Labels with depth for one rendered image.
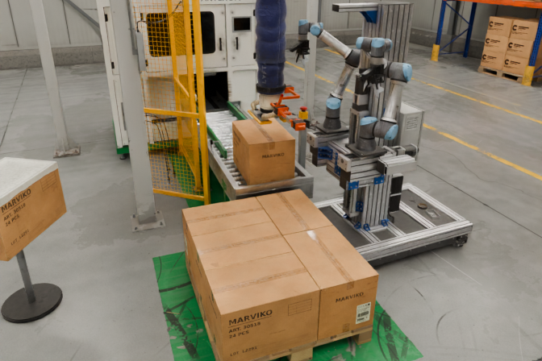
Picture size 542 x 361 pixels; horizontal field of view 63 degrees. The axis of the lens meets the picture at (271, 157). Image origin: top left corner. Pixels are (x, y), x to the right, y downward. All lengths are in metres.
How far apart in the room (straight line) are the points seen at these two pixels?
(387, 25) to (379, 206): 1.48
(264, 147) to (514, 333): 2.21
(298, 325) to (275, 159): 1.45
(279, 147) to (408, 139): 1.03
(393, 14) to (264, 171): 1.56
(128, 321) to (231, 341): 0.97
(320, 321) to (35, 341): 1.87
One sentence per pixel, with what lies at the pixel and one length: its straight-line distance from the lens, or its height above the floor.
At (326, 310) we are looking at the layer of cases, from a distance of 2.86.
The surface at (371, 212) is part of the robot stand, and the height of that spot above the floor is 0.37.
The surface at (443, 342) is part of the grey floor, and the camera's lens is 3.37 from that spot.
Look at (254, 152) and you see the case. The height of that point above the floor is 0.87.
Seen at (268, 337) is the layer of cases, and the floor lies 0.29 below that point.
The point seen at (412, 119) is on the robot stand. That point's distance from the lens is 3.65.
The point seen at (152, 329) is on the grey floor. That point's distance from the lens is 3.35.
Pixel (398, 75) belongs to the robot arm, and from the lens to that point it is 3.23.
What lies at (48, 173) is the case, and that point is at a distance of 3.36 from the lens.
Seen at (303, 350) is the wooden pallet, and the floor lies 0.10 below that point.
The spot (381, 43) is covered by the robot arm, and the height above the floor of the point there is 1.85.
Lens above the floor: 2.29
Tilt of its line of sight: 24 degrees down
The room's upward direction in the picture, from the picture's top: straight up
